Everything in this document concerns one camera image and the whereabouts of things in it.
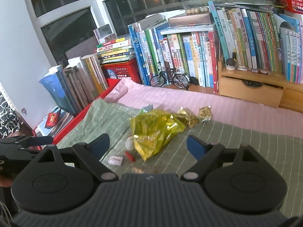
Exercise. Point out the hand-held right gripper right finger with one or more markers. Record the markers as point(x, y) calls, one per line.
point(196, 147)

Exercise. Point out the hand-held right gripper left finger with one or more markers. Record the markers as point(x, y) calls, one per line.
point(100, 145)

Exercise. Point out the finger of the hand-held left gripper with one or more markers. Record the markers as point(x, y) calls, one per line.
point(30, 149)
point(40, 140)

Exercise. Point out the yellow plastic bag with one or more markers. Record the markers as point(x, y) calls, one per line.
point(151, 132)

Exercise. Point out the row of blue-fronted large books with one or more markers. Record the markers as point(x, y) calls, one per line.
point(56, 92)

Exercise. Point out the row of colourful upright books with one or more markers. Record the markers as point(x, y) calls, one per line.
point(180, 56)

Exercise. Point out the stack of flat paperback books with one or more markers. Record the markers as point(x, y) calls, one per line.
point(116, 49)

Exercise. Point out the row of thin series books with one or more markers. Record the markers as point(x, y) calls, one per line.
point(255, 40)

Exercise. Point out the pink white small wrapper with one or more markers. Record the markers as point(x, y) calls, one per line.
point(115, 160)

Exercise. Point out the red folded paper packet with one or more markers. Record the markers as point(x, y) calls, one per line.
point(52, 119)

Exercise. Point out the gold foil wrapper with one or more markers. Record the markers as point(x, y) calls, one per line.
point(189, 119)
point(205, 113)

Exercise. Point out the pile of flat magazines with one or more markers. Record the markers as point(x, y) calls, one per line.
point(62, 120)

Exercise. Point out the red plastic tray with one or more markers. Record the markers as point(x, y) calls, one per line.
point(78, 120)

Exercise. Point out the black white patterned cloth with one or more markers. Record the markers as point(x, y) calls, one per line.
point(9, 115)

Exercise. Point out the green checked cloth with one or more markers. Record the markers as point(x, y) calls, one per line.
point(236, 132)

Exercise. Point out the pink striped sheet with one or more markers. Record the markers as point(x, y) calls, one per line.
point(213, 101)

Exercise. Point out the teal wrapper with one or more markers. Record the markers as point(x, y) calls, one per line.
point(146, 108)

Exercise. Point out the small black toy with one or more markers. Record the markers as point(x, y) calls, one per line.
point(194, 81)

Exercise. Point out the wooden desk organizer with drawers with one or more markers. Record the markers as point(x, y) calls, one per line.
point(248, 92)

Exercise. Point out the red plastic crate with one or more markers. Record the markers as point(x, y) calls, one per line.
point(123, 69)

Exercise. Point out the black model bicycle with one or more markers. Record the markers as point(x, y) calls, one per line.
point(163, 72)

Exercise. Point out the grey desk calendar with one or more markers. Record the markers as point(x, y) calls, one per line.
point(104, 32)

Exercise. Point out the grey cardboard box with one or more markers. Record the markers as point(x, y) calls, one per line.
point(189, 20)

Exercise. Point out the white framed window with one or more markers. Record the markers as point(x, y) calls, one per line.
point(94, 0)

